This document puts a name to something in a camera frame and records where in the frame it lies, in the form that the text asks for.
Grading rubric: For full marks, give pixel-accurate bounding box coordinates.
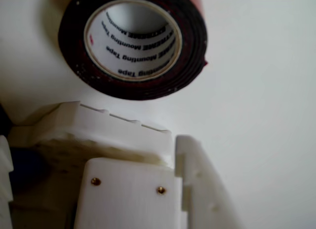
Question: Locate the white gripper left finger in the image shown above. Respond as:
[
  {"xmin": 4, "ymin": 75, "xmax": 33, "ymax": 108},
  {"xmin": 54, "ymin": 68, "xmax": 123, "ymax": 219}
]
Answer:
[{"xmin": 8, "ymin": 100, "xmax": 189, "ymax": 229}]

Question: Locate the red mounting tape roll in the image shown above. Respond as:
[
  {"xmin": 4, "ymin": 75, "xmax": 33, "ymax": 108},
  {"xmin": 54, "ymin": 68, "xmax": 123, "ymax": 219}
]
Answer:
[{"xmin": 58, "ymin": 0, "xmax": 209, "ymax": 101}]

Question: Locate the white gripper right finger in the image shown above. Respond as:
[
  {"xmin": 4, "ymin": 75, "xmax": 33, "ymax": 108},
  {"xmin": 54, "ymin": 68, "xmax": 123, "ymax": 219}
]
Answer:
[{"xmin": 174, "ymin": 134, "xmax": 250, "ymax": 229}]

